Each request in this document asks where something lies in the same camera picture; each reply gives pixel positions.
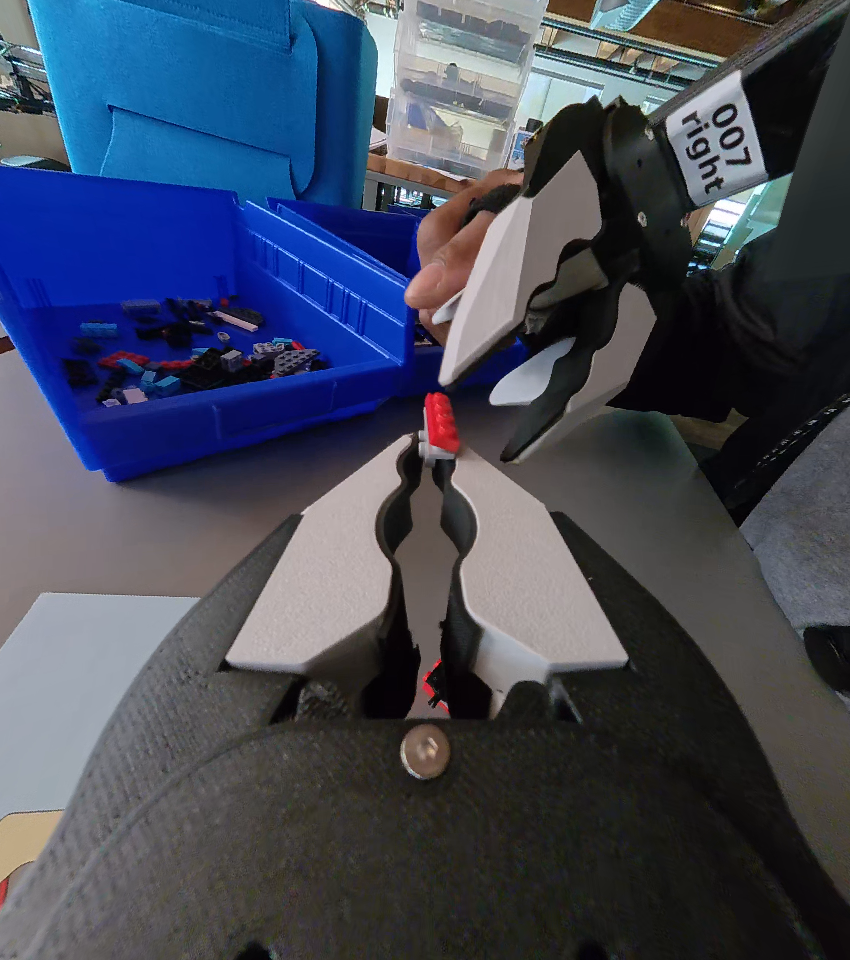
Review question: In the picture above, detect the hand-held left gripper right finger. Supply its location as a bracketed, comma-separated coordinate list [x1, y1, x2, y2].
[436, 448, 630, 719]

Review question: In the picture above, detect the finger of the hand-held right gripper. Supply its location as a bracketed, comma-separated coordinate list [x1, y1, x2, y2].
[500, 281, 658, 466]
[438, 148, 604, 390]

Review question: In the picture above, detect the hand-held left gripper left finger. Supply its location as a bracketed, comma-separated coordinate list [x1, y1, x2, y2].
[226, 437, 420, 719]

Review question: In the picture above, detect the blue plastic bin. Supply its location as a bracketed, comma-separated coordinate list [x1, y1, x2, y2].
[266, 196, 531, 395]
[0, 157, 411, 483]

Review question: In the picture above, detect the red toy plate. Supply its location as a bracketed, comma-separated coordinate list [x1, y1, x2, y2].
[423, 392, 463, 455]

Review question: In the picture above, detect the person's right forearm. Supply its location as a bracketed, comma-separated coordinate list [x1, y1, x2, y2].
[608, 225, 850, 421]

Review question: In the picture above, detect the grey desk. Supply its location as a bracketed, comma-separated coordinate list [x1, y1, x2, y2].
[0, 258, 850, 960]

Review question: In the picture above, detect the person's right hand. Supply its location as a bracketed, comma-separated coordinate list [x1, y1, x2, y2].
[404, 168, 527, 327]

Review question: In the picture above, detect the small printed card box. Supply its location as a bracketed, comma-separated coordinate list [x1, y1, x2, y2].
[507, 120, 546, 170]

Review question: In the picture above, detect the wooden table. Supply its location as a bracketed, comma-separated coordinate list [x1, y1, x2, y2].
[363, 153, 482, 215]

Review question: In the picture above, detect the stack of clear plastic bins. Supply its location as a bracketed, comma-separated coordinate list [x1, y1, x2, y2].
[383, 0, 549, 170]

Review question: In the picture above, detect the large pile of toy bricks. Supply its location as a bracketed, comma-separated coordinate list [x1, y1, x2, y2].
[61, 296, 330, 408]

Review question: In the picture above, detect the pale instruction booklet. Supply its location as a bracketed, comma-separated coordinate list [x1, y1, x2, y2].
[0, 592, 202, 960]

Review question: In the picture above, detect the person's upper body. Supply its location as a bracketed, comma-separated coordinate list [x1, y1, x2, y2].
[702, 360, 850, 774]

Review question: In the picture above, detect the blue felt bag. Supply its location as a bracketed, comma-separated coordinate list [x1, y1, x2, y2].
[26, 0, 378, 210]

